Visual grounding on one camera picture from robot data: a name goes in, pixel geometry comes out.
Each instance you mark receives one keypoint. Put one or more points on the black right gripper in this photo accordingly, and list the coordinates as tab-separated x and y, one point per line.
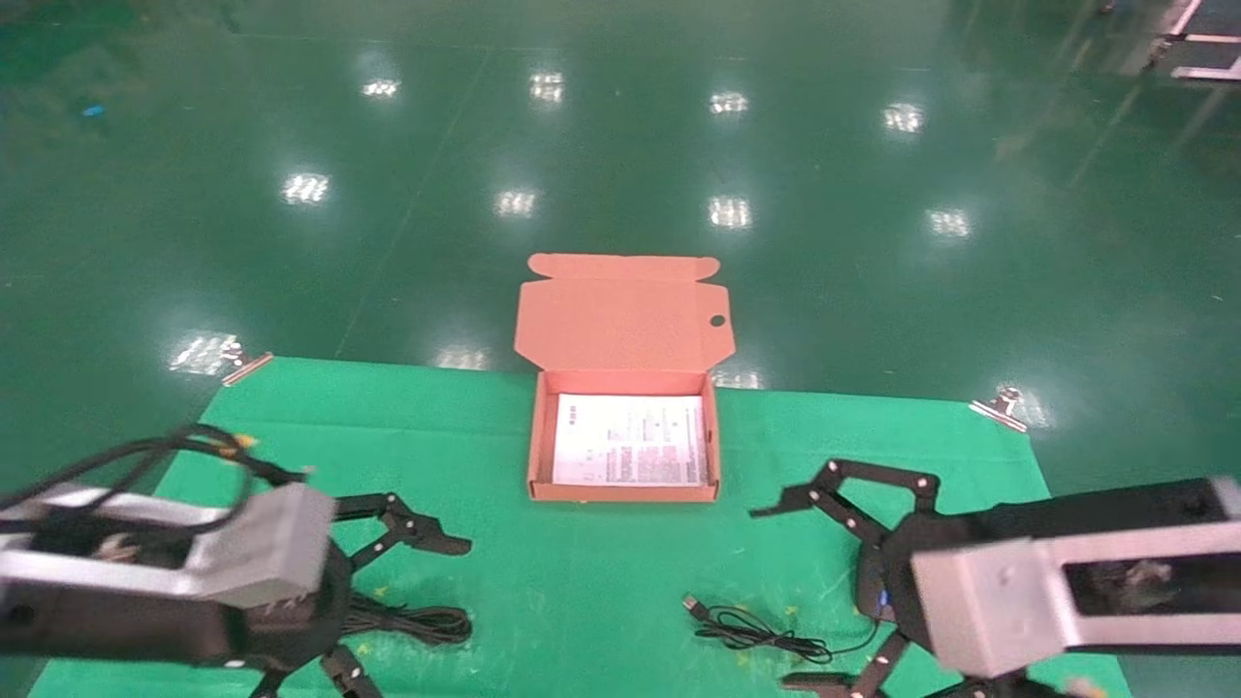
897	572

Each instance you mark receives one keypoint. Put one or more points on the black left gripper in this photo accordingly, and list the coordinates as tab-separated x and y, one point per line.
296	620

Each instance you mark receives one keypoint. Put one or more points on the orange cardboard box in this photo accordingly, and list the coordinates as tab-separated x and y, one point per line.
620	320

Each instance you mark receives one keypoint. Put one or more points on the silver metal table clamp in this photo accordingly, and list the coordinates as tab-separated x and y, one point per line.
247	367
1001	411

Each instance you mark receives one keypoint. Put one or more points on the green table mat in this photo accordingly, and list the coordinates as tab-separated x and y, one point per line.
582	582

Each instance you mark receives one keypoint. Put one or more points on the white printed instruction sheet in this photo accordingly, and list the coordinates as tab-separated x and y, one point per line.
630	436

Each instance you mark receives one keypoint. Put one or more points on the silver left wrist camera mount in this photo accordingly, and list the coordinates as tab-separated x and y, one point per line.
271	543

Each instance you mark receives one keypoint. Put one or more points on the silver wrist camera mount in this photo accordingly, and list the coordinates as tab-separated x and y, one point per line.
271	543
999	601

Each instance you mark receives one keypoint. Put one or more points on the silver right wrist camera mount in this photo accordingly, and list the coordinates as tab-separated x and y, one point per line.
999	601

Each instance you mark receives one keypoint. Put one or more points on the white metal frame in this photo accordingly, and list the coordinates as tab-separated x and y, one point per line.
1197	44

